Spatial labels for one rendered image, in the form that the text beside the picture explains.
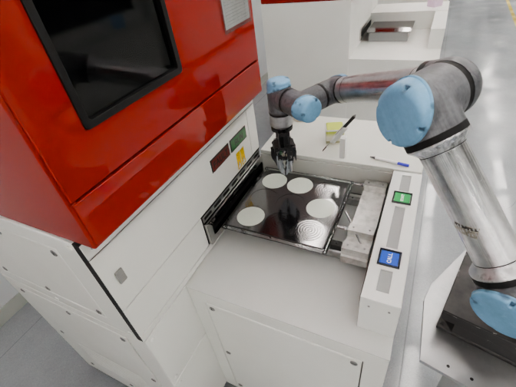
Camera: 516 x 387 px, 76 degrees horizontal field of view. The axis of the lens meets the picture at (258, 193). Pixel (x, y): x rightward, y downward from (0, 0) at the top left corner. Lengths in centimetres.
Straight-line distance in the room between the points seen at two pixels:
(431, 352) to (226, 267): 62
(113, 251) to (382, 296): 65
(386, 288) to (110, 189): 68
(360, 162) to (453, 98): 65
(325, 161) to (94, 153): 88
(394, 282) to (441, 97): 47
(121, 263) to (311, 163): 80
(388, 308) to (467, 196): 33
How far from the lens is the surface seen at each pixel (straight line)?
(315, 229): 110
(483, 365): 103
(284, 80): 104
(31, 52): 63
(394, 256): 97
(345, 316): 101
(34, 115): 63
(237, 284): 109
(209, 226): 113
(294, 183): 129
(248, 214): 118
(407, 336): 196
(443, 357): 101
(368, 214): 120
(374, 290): 89
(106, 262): 85
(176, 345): 122
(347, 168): 130
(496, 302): 77
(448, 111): 67
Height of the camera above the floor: 169
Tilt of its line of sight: 38 degrees down
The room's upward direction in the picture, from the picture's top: 9 degrees counter-clockwise
